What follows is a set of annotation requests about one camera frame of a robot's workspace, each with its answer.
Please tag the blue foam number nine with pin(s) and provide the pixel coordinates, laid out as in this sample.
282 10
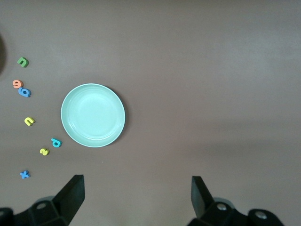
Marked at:
24 92

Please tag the green plate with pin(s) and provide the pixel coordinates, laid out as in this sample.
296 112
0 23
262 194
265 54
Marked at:
93 115

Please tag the orange foam number six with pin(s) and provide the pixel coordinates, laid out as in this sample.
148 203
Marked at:
17 83

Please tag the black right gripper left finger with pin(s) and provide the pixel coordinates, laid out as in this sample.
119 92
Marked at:
70 200

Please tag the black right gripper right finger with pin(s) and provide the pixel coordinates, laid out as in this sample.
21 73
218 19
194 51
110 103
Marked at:
201 202

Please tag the teal foam letter d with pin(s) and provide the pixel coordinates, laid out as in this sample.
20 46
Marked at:
56 142

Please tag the green foam letter u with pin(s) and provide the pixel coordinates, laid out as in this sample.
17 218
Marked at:
23 62

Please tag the yellow foam letter u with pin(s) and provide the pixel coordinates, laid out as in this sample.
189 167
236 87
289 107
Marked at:
29 121

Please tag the yellow foam number two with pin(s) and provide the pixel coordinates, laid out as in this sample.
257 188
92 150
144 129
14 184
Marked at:
44 152

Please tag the blue foam letter x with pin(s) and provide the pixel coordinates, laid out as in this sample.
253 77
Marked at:
24 174

